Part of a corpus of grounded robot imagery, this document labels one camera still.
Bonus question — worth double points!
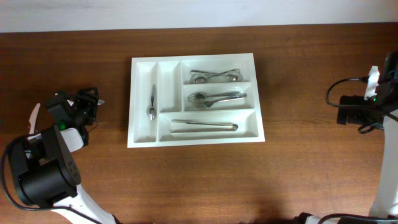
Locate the metal fork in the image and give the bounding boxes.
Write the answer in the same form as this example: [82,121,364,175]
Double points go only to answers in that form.
[193,93,247,109]
[187,91,241,101]

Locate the metal tweezers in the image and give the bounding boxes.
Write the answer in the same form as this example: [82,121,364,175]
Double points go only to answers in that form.
[170,119,239,133]

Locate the large metal spoon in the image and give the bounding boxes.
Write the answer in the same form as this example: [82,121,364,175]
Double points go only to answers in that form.
[190,68,241,85]
[189,69,244,83]

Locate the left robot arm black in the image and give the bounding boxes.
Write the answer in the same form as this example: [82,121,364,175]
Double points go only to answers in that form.
[1,87,119,223]

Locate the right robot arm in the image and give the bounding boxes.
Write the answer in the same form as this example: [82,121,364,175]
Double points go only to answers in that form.
[293,51,397,224]

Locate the white plastic knife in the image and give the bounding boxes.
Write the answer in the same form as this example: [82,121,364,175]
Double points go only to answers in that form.
[29,103,40,134]

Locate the white plastic cutlery tray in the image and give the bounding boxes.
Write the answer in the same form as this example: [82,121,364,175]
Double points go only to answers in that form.
[127,53,265,148]

